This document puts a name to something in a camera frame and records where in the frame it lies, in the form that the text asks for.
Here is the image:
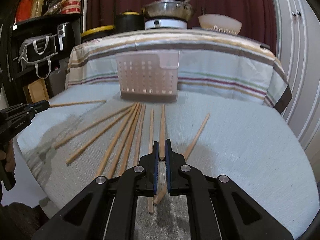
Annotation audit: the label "wooden chopstick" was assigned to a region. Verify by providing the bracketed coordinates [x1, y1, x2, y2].
[133, 104, 146, 166]
[66, 103, 137, 165]
[118, 103, 142, 176]
[95, 103, 138, 177]
[183, 113, 210, 160]
[107, 103, 140, 179]
[53, 104, 133, 149]
[153, 105, 167, 205]
[50, 100, 106, 108]

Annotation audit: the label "person's left hand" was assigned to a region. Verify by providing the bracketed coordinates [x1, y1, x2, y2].
[0, 140, 16, 172]

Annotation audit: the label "black white appliance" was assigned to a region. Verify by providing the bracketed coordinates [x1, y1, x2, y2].
[57, 22, 70, 51]

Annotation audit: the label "black shelf unit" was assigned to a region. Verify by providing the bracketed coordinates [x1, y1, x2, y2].
[1, 0, 84, 106]

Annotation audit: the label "yellow rimmed black container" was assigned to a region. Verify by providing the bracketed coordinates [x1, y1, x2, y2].
[81, 25, 115, 43]

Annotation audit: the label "pink perforated utensil basket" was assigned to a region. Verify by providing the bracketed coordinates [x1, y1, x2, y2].
[116, 50, 180, 102]

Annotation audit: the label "black cooking pot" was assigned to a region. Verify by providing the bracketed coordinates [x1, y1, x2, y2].
[115, 11, 145, 33]

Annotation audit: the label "white portable stove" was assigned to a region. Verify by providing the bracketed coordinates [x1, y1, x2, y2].
[145, 18, 188, 29]

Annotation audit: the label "striped tablecloth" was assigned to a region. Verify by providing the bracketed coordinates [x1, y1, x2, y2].
[65, 29, 292, 113]

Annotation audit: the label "steel frying pan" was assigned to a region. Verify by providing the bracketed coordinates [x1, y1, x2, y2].
[142, 0, 195, 22]

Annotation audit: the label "cream bowl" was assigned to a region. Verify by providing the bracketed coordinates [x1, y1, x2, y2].
[198, 14, 242, 35]

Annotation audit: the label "white cabinet door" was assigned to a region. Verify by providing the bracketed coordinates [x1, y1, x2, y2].
[273, 0, 319, 180]

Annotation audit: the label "black bag grey handles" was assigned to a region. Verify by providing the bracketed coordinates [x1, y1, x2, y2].
[18, 34, 58, 79]

